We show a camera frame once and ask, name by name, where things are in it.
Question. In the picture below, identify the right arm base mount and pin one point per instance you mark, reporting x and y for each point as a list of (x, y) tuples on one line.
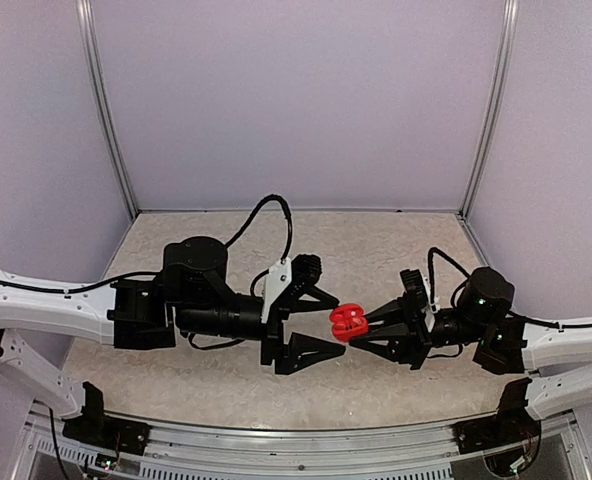
[(509, 423)]

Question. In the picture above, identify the aluminium frame post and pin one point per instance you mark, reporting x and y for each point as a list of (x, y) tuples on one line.
[(91, 50), (493, 107)]

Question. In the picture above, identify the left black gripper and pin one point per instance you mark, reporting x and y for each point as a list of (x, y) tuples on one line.
[(288, 356)]

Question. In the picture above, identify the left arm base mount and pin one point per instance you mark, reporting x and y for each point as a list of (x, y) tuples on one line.
[(94, 427)]

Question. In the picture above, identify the right aluminium frame post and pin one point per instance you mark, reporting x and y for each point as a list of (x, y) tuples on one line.
[(493, 107)]

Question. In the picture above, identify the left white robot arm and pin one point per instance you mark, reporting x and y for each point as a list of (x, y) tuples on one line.
[(145, 310)]

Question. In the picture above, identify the front aluminium rail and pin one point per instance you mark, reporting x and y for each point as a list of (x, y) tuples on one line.
[(184, 451)]

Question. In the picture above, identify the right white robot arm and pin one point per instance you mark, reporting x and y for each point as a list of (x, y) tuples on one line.
[(552, 360)]

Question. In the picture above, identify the left aluminium frame post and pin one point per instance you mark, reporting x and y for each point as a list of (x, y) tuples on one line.
[(91, 50)]

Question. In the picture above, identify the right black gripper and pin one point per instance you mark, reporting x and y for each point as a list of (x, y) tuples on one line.
[(409, 347)]

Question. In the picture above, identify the red earbud charging case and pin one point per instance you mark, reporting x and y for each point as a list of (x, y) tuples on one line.
[(348, 321)]

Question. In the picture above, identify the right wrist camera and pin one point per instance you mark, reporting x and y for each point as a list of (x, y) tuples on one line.
[(414, 286)]

